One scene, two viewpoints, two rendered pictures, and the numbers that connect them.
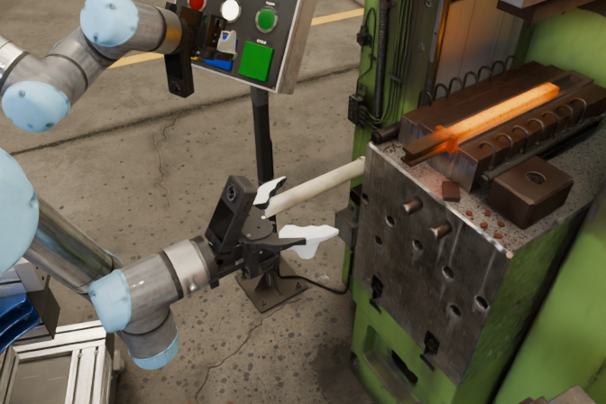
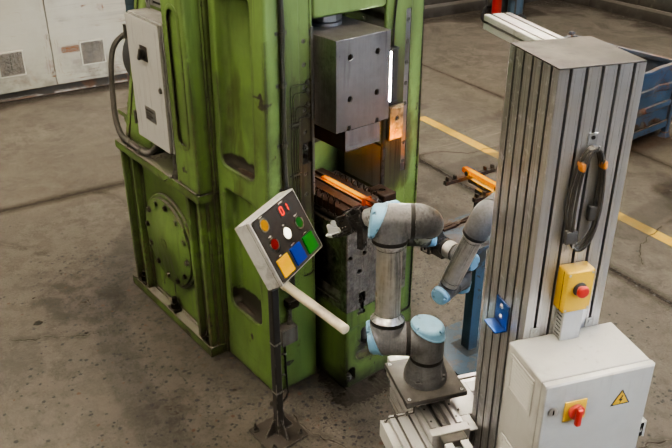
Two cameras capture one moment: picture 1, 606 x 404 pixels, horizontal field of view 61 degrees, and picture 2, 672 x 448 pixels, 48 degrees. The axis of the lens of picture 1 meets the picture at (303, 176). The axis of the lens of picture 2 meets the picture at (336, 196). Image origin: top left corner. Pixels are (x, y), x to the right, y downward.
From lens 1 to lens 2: 3.22 m
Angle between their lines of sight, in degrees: 77
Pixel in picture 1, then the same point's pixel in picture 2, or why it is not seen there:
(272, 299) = (296, 428)
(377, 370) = (363, 355)
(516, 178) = (383, 192)
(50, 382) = not seen: outside the picture
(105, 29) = not seen: hidden behind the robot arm
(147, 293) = not seen: hidden behind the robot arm
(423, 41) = (306, 191)
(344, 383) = (358, 390)
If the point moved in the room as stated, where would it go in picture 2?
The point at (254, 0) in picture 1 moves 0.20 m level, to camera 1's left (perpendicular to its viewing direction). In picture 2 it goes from (290, 219) to (292, 244)
